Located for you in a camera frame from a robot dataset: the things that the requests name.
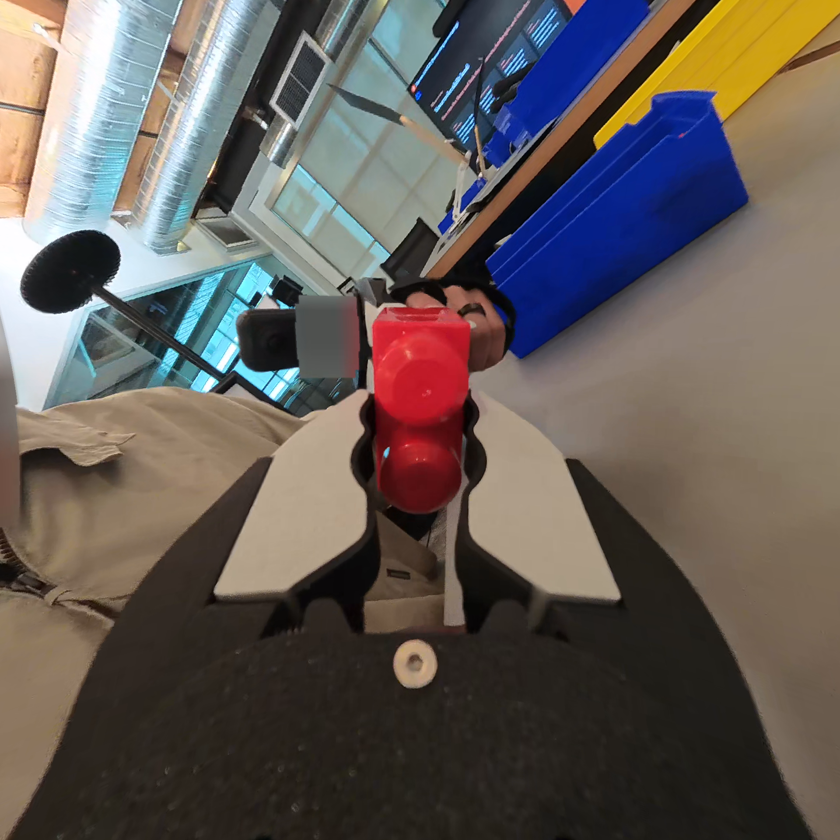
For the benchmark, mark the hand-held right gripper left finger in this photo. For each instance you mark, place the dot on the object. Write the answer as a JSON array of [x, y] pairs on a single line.
[[295, 525]]

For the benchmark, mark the black disc on rod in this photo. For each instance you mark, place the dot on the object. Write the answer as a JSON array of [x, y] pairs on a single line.
[[68, 269]]

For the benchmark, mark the silver ventilation duct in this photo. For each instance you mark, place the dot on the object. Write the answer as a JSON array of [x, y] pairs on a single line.
[[204, 118], [99, 118]]

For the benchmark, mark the wooden side table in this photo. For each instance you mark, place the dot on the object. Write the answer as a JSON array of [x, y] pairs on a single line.
[[565, 138]]

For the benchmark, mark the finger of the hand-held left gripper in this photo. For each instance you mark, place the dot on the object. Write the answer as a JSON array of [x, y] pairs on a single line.
[[454, 565]]

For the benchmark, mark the person's left hand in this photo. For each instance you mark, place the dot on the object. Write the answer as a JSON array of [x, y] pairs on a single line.
[[483, 328]]

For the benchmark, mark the blue plastic bin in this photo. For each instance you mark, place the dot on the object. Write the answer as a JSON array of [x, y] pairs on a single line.
[[617, 223], [565, 66]]

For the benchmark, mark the red two-stud toy block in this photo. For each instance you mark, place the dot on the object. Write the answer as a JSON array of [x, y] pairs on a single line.
[[420, 407]]

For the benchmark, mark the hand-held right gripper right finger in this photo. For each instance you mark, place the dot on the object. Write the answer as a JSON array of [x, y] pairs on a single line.
[[541, 525]]

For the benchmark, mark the yellow plastic bin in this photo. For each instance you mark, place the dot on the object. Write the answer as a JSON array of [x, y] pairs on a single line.
[[715, 59]]

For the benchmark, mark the computer monitor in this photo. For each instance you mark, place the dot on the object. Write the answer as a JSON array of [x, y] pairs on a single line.
[[479, 72]]

